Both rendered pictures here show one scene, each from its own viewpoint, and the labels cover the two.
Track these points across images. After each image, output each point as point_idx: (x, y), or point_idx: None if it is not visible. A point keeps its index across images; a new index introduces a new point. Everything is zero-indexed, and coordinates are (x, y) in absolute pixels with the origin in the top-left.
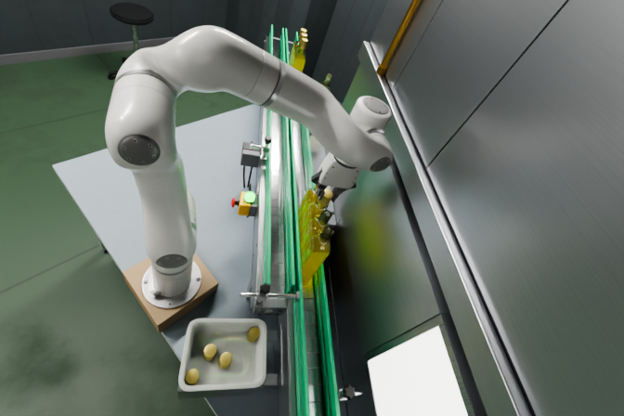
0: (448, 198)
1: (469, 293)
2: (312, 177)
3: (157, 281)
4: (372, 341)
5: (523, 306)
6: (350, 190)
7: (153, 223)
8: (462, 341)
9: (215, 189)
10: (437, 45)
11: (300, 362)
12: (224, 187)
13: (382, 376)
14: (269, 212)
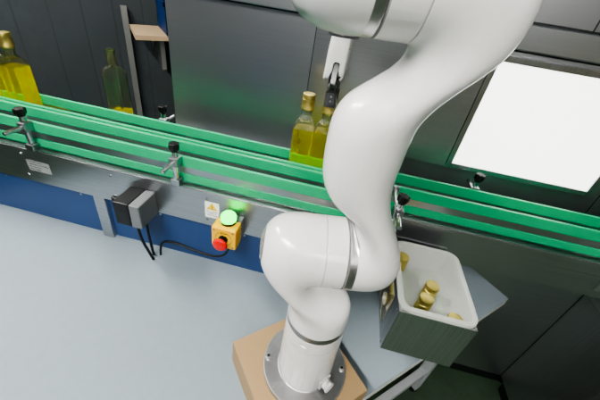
0: None
1: None
2: (332, 81)
3: (331, 360)
4: (446, 146)
5: None
6: (290, 112)
7: (389, 220)
8: (520, 46)
9: (137, 297)
10: None
11: (452, 207)
12: (137, 285)
13: (473, 149)
14: (292, 180)
